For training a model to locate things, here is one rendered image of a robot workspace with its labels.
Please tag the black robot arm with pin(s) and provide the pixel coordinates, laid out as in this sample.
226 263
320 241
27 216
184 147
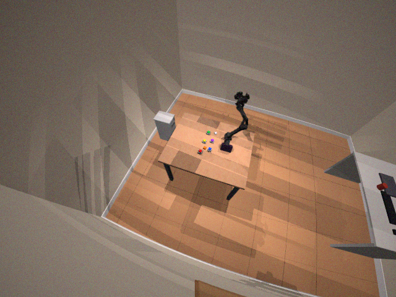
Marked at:
239 106

